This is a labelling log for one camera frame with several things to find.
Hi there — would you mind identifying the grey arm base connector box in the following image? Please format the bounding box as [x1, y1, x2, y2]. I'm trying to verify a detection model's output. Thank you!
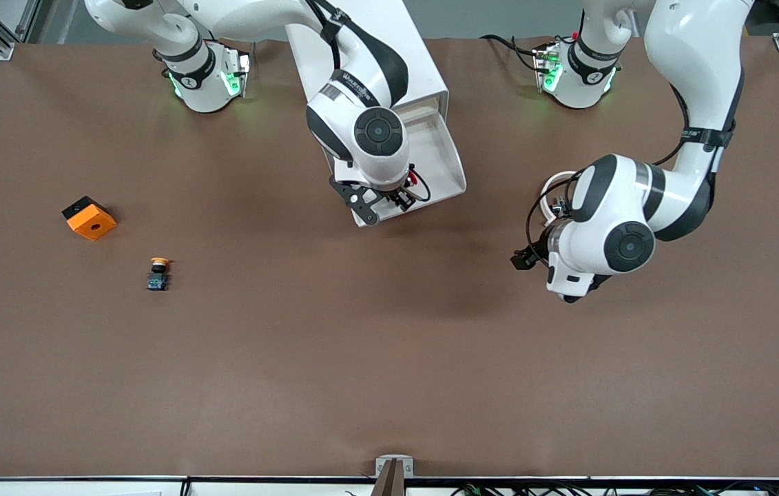
[220, 45, 253, 99]
[532, 41, 563, 94]

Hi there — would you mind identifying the white curved plastic piece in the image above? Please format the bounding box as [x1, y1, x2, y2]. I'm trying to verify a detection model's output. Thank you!
[541, 171, 577, 227]

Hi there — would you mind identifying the brown paper table cover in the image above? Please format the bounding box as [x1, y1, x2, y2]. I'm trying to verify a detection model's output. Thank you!
[0, 38, 779, 479]

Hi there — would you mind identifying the orange box with hole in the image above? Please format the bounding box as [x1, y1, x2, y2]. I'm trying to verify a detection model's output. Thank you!
[62, 196, 118, 242]

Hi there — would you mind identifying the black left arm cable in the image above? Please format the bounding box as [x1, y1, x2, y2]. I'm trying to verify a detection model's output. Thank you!
[524, 86, 736, 257]

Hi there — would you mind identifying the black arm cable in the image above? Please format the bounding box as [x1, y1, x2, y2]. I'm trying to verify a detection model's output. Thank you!
[524, 86, 736, 257]
[307, 0, 362, 76]

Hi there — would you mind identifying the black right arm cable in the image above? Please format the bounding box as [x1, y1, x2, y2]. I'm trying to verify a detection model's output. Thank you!
[307, 0, 362, 76]

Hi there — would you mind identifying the yellow push button switch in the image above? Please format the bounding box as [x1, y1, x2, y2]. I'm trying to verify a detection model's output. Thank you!
[147, 257, 172, 291]

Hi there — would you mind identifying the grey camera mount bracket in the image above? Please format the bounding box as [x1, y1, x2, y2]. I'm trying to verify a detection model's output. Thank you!
[370, 455, 415, 496]

